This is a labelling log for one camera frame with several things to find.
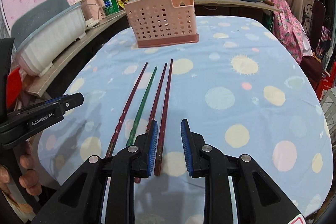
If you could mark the pink perforated utensil holder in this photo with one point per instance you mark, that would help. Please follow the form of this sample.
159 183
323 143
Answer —
157 22

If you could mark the dark wooden chair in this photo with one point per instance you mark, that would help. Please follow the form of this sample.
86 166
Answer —
315 27

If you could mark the white dish drainer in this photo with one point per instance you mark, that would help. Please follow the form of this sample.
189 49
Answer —
57 37

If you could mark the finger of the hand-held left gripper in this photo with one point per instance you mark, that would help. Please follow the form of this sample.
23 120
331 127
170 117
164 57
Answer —
73 102
56 100

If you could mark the light blue dotted tablecloth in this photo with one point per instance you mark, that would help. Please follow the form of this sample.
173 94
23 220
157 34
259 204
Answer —
223 69

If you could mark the green label bottle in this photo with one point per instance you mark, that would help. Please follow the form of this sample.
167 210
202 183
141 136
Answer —
110 6

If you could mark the grey kitchen counter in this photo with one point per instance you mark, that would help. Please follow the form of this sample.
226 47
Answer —
225 2

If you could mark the pink floral cloth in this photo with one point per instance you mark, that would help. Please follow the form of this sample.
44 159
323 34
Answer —
288 29

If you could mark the person's left hand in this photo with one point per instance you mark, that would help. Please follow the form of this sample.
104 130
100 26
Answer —
29 169

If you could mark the dark red chopstick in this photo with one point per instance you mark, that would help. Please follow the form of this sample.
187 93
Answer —
127 108
165 108
157 98

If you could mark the red stool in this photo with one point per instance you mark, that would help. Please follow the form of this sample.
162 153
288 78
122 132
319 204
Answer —
325 82

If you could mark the pink electric kettle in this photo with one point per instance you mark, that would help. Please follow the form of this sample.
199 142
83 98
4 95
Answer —
90 8

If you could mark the wooden shelf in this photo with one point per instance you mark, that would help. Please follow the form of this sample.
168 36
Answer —
78 56

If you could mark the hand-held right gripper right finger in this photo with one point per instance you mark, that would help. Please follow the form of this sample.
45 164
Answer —
185 150

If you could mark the green chopstick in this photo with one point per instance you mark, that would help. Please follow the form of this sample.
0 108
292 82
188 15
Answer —
141 108

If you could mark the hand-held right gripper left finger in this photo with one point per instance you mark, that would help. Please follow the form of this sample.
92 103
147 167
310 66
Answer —
152 150

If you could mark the dark hanging clothes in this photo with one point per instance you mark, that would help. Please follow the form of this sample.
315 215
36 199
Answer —
329 8

